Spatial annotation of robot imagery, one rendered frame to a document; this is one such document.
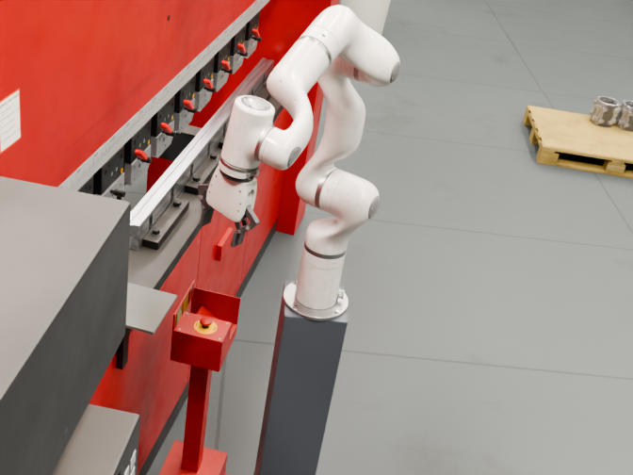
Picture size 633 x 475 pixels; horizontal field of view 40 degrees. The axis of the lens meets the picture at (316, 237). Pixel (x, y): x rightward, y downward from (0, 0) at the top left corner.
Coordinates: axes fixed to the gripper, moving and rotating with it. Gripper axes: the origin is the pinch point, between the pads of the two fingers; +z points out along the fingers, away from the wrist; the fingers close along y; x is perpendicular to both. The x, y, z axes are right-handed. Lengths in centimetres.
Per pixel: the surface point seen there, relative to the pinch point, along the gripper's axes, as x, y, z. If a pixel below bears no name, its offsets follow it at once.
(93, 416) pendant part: 69, -32, -14
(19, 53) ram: 25, 41, -27
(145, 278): -39, 47, 61
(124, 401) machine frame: -21, 31, 90
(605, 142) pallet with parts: -470, 14, 103
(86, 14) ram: -3, 52, -27
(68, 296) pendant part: 86, -41, -49
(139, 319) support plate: -11, 25, 48
